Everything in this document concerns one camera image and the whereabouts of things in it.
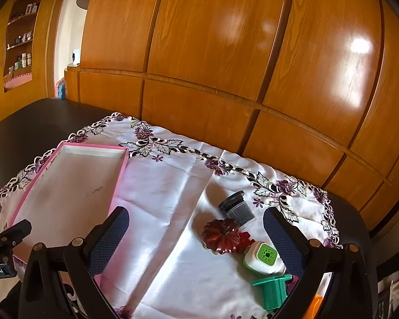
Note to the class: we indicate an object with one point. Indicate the white green plug-in device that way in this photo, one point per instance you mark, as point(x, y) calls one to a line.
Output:
point(262, 258)

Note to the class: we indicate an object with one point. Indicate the orange plastic scoop piece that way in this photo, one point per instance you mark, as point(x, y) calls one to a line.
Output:
point(314, 307)

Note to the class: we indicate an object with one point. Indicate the dark red flower-shaped dish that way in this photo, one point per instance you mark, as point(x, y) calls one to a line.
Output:
point(221, 236)

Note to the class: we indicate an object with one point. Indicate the black padded massage table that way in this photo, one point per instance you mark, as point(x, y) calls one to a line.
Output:
point(29, 136)

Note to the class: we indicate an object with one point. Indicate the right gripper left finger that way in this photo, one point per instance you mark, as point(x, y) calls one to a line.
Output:
point(59, 282)

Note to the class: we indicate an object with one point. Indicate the black-lidded clear jar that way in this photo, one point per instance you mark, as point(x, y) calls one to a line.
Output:
point(236, 208)

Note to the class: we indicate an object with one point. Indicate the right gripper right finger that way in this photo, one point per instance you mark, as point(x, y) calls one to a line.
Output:
point(349, 292)

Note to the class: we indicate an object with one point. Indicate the white embroidered floral tablecloth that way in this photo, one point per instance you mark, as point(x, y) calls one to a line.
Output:
point(172, 186)

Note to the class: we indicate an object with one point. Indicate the red plastic block toy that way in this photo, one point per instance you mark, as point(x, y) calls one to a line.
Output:
point(245, 242)

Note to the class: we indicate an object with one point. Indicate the wooden wall cabinet panelling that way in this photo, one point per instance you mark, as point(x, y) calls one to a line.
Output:
point(310, 87)

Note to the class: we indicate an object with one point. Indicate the wooden shelf cupboard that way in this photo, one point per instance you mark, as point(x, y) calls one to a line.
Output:
point(27, 35)

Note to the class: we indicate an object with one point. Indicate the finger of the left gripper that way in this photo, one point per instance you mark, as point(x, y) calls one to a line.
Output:
point(15, 234)

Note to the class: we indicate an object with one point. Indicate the pink-rimmed white tray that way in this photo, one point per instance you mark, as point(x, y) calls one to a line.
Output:
point(71, 193)

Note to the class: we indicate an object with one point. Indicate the green plastic T-shaped piece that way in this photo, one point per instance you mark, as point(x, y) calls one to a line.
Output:
point(274, 289)

